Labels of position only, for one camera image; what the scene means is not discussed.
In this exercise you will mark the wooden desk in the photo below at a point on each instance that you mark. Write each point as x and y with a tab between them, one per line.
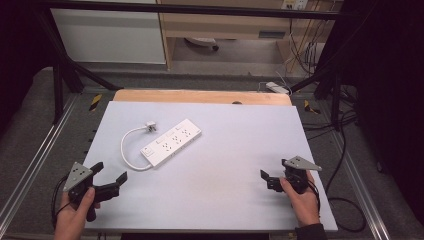
230	26

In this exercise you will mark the white wall socket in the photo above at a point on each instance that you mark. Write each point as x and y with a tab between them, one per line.
294	4

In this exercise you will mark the wooden table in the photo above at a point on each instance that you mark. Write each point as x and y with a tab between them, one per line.
201	97

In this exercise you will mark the chair base with caster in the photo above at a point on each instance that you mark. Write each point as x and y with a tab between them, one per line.
204	42

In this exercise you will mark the person's right hand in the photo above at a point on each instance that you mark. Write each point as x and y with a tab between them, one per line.
302	205

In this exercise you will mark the person's left hand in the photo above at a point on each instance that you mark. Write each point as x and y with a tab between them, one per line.
71	218

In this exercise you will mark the white power plug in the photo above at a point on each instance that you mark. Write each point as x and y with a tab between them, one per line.
151	126

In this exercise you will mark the small white floor power strip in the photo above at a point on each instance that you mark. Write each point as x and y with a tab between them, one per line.
277	87

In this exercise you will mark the black metal frame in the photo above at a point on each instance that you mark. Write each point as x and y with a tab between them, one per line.
186	10

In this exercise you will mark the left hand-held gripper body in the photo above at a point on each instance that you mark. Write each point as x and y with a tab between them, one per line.
77	176

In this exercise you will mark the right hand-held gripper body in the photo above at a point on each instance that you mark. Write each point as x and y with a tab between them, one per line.
297	173

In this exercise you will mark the aluminium floor rail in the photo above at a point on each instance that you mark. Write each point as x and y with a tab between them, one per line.
31	168
360	186

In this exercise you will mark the white cabinet panel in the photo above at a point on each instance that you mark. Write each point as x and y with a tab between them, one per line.
106	35

